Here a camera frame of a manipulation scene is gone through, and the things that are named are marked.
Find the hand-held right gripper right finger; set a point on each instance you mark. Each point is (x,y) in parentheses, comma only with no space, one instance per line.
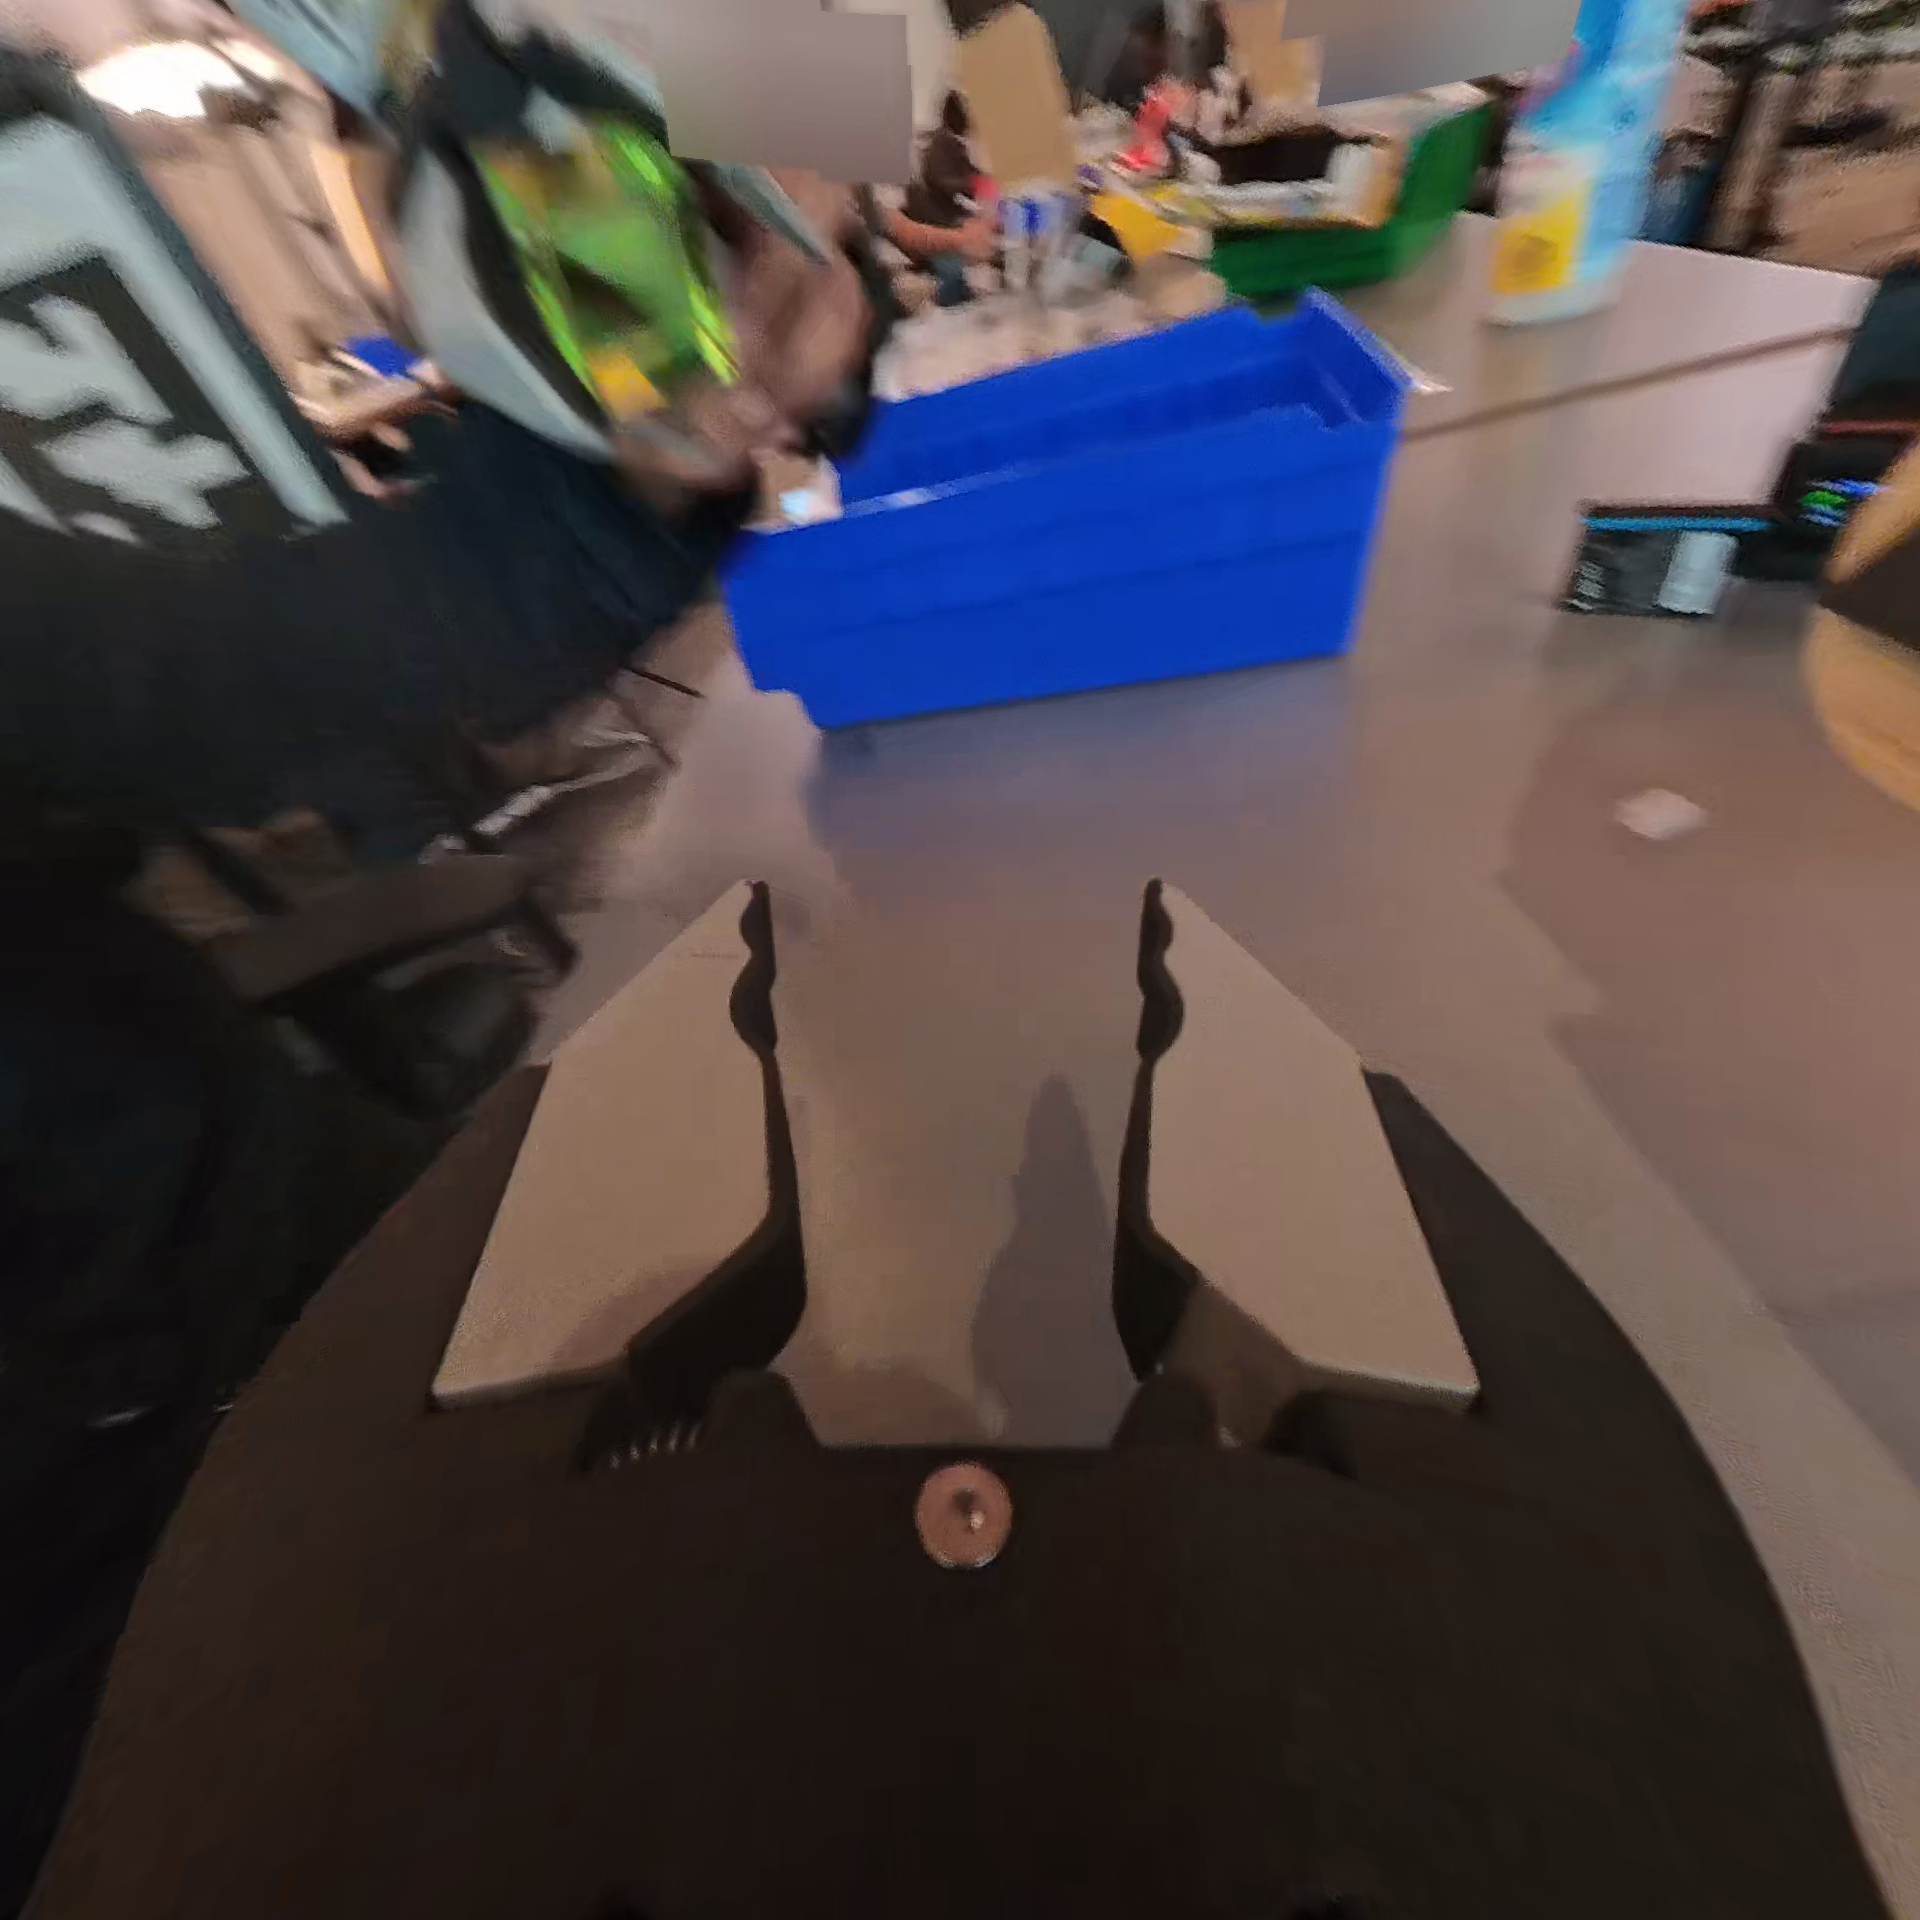
(1290,1213)

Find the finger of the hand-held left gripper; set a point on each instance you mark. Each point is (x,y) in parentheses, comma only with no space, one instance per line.
(758,210)
(457,292)

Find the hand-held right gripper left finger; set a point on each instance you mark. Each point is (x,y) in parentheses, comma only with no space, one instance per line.
(629,1201)

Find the shiny green packet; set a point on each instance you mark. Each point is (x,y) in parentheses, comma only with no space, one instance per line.
(599,253)

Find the cardboard piece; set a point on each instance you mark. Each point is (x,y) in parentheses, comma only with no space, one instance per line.
(1013,90)

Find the yellow packet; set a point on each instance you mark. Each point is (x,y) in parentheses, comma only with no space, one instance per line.
(1149,224)

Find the blue plastic bin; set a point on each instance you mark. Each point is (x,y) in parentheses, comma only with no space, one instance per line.
(1050,569)

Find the green plastic bin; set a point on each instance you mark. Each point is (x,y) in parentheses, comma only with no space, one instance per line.
(1319,253)

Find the black box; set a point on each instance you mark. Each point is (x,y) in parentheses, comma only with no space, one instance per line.
(1635,563)

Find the tan round board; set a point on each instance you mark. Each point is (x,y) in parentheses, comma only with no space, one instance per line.
(1874,704)

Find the blue white canister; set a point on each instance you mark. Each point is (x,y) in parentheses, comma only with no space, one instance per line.
(1575,149)

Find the black device with coloured lights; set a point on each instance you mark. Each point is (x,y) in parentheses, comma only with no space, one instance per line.
(1822,524)

